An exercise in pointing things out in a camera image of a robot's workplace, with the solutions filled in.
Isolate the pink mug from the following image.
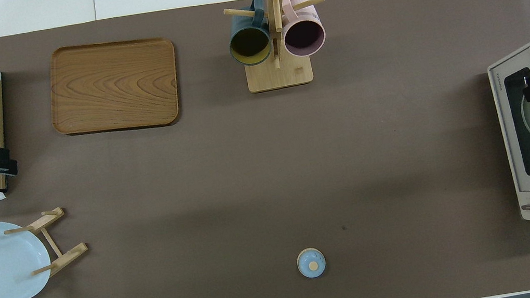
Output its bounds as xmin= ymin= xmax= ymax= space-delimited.
xmin=277 ymin=0 xmax=329 ymax=60

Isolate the wooden plate rack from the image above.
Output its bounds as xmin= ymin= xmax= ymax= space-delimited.
xmin=0 ymin=203 xmax=96 ymax=298

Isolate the blue jar with wooden knob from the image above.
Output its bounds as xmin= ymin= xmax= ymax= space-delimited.
xmin=295 ymin=246 xmax=328 ymax=280

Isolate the brown table mat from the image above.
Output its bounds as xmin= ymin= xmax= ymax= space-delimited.
xmin=0 ymin=0 xmax=530 ymax=298

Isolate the wooden mug tree stand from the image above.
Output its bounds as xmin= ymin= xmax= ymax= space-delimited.
xmin=222 ymin=0 xmax=338 ymax=96

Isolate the wooden serving tray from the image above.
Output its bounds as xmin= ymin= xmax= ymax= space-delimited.
xmin=41 ymin=31 xmax=186 ymax=142

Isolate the dark teal mug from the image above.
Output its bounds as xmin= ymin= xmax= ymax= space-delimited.
xmin=222 ymin=0 xmax=275 ymax=69

